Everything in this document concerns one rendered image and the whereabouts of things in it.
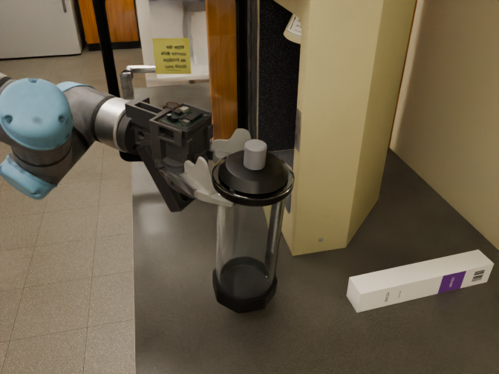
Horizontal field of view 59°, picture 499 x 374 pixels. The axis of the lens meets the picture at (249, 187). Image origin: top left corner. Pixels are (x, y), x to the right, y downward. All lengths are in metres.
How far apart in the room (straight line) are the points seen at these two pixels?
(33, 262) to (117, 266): 0.43
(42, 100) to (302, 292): 0.51
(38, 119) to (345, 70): 0.43
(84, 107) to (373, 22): 0.44
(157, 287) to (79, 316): 1.33
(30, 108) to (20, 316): 1.75
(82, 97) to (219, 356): 0.44
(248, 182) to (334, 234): 0.36
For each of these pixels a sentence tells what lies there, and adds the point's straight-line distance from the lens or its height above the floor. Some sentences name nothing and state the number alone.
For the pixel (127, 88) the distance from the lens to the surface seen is 1.01.
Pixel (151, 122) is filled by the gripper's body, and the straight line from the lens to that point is 0.61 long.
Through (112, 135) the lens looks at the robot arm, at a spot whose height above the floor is 1.23.
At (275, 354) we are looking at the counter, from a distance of 0.72.
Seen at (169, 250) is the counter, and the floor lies 0.94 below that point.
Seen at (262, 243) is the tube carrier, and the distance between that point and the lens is 0.61.
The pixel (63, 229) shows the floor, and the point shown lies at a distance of 2.66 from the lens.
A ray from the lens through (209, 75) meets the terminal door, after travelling 1.00.
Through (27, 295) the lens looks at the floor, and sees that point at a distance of 2.33.
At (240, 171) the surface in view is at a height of 1.23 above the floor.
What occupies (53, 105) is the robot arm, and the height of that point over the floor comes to 1.32.
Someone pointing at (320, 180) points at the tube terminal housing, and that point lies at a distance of 0.79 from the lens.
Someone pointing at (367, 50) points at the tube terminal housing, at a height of 1.33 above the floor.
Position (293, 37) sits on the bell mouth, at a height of 1.32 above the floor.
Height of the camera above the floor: 1.52
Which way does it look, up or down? 33 degrees down
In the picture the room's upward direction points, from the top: straight up
